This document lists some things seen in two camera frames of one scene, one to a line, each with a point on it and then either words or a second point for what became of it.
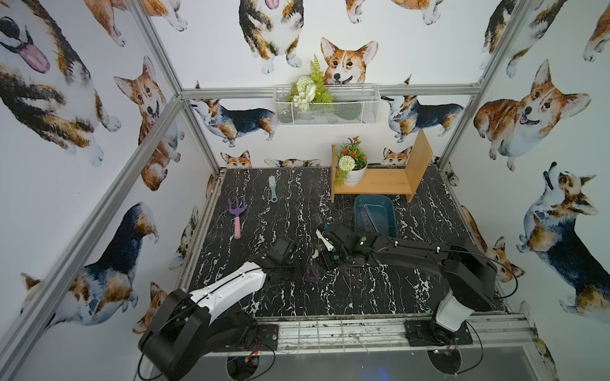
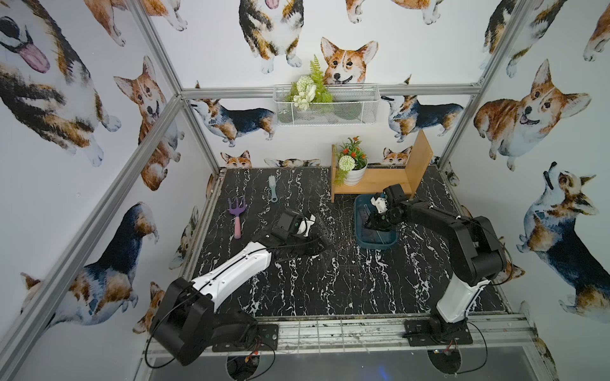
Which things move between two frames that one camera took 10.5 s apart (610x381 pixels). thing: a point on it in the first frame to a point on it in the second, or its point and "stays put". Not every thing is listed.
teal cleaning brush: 272,182 stays put
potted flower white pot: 351,163 stays put
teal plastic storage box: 375,213 stays put
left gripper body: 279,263 to 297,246
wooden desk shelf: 388,182 stays put
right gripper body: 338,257 to 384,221
